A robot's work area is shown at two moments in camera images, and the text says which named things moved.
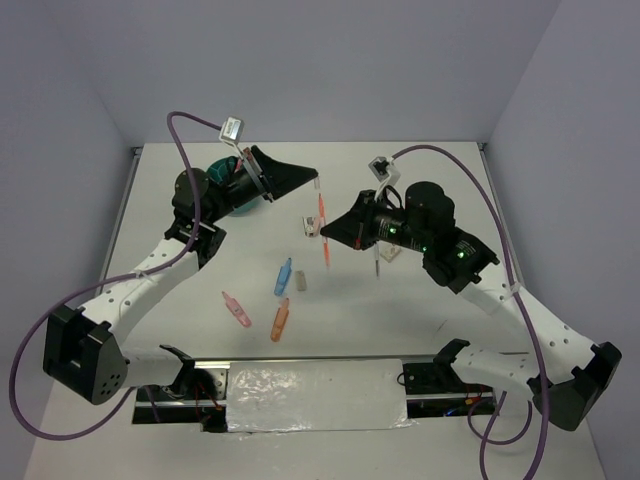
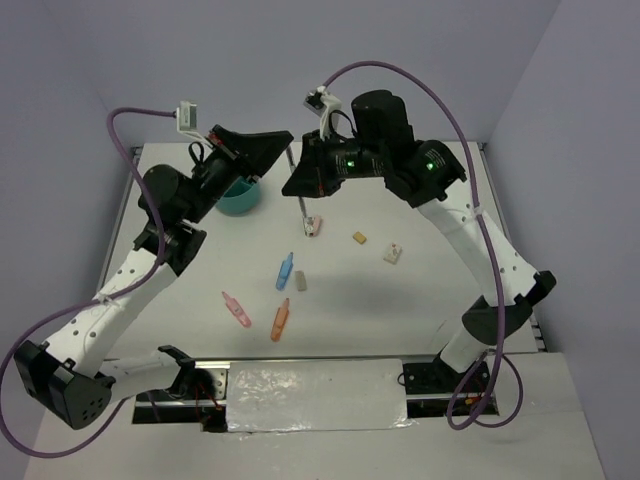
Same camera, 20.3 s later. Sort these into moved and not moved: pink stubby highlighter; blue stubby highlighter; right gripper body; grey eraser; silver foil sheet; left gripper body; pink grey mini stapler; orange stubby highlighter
Moved: left gripper body; right gripper body
Not moved: pink grey mini stapler; silver foil sheet; orange stubby highlighter; blue stubby highlighter; grey eraser; pink stubby highlighter
